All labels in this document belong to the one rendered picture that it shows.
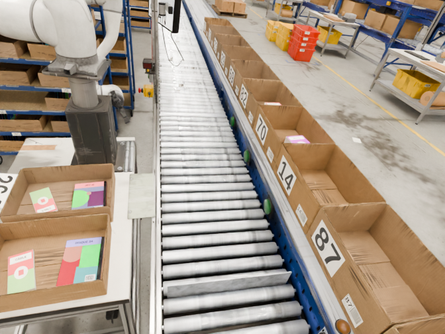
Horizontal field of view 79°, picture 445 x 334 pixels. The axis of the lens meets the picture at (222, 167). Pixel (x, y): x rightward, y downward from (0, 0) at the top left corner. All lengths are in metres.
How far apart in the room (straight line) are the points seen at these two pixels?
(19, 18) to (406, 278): 1.66
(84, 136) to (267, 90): 1.25
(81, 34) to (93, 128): 0.40
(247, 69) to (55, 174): 1.62
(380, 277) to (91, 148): 1.35
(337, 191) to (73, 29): 1.31
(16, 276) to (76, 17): 0.93
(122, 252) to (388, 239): 1.03
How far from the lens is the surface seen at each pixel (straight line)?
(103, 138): 1.42
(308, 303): 1.16
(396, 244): 1.21
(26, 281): 1.17
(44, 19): 1.28
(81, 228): 1.24
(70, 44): 1.26
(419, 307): 1.19
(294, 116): 1.73
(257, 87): 2.01
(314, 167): 1.47
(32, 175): 1.49
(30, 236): 1.30
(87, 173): 1.44
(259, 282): 1.11
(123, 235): 1.21
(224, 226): 1.25
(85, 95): 1.37
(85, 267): 1.14
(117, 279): 1.11
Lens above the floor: 1.71
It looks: 38 degrees down
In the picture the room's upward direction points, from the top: 10 degrees clockwise
